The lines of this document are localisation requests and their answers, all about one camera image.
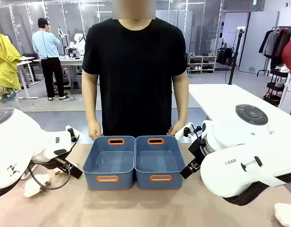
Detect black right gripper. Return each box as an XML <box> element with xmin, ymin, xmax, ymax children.
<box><xmin>179</xmin><ymin>136</ymin><xmax>208</xmax><ymax>180</ymax></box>

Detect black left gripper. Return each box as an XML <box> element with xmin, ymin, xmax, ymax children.
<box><xmin>53</xmin><ymin>157</ymin><xmax>84</xmax><ymax>181</ymax></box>

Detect white plush toy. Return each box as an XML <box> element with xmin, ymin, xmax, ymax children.
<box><xmin>24</xmin><ymin>173</ymin><xmax>51</xmax><ymax>198</ymax></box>
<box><xmin>273</xmin><ymin>202</ymin><xmax>291</xmax><ymax>227</ymax></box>

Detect person's right forearm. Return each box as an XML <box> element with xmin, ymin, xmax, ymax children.
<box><xmin>84</xmin><ymin>93</ymin><xmax>103</xmax><ymax>126</ymax></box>

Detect person's left forearm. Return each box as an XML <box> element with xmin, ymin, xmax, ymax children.
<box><xmin>174</xmin><ymin>93</ymin><xmax>190</xmax><ymax>126</ymax></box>

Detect person's left hand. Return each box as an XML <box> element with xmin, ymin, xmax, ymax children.
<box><xmin>168</xmin><ymin>120</ymin><xmax>188</xmax><ymax>138</ymax></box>

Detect person's right hand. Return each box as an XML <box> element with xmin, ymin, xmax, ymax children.
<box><xmin>88</xmin><ymin>121</ymin><xmax>105</xmax><ymax>141</ymax></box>

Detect large white table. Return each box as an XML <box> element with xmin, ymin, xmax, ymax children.
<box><xmin>188</xmin><ymin>83</ymin><xmax>291</xmax><ymax>148</ymax></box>

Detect white shoe rack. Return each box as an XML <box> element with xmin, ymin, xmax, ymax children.
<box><xmin>187</xmin><ymin>54</ymin><xmax>217</xmax><ymax>74</ymax></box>

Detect person in black T-shirt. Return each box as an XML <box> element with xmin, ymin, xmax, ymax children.
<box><xmin>81</xmin><ymin>17</ymin><xmax>190</xmax><ymax>140</ymax></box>

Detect white background desk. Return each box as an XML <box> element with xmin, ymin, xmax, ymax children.
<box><xmin>33</xmin><ymin>54</ymin><xmax>85</xmax><ymax>95</ymax></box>

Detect small white desk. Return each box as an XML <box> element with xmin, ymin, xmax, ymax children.
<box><xmin>15</xmin><ymin>56</ymin><xmax>40</xmax><ymax>100</ymax></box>

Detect black trolley cart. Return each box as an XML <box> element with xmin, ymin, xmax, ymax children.
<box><xmin>263</xmin><ymin>68</ymin><xmax>291</xmax><ymax>107</ymax></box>

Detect black bags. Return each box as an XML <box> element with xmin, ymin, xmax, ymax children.
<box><xmin>215</xmin><ymin>46</ymin><xmax>235</xmax><ymax>66</ymax></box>

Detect black tripod stand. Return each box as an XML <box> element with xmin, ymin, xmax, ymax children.
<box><xmin>227</xmin><ymin>26</ymin><xmax>246</xmax><ymax>86</ymax></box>

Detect man in light blue shirt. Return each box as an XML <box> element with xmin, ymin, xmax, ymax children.
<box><xmin>32</xmin><ymin>17</ymin><xmax>68</xmax><ymax>101</ymax></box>

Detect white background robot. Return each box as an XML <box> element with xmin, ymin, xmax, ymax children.
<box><xmin>69</xmin><ymin>32</ymin><xmax>87</xmax><ymax>59</ymax></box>

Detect person in yellow jacket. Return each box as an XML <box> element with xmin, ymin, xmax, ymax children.
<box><xmin>0</xmin><ymin>30</ymin><xmax>23</xmax><ymax>111</ymax></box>

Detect clothes rack with dark coats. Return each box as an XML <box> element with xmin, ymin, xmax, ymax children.
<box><xmin>257</xmin><ymin>26</ymin><xmax>291</xmax><ymax>77</ymax></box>

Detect red garment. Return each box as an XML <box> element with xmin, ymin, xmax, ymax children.
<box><xmin>282</xmin><ymin>35</ymin><xmax>291</xmax><ymax>77</ymax></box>

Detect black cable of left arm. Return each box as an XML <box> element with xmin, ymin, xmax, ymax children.
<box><xmin>28</xmin><ymin>162</ymin><xmax>73</xmax><ymax>191</ymax></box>

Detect blue basket with orange handles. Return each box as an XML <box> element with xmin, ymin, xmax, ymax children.
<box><xmin>134</xmin><ymin>135</ymin><xmax>186</xmax><ymax>190</ymax></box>
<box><xmin>83</xmin><ymin>135</ymin><xmax>137</xmax><ymax>191</ymax></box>

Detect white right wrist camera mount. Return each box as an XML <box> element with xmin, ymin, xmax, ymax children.
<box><xmin>174</xmin><ymin>122</ymin><xmax>194</xmax><ymax>140</ymax></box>

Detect black sleeved cable of right arm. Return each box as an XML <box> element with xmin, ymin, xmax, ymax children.
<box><xmin>223</xmin><ymin>172</ymin><xmax>291</xmax><ymax>206</ymax></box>

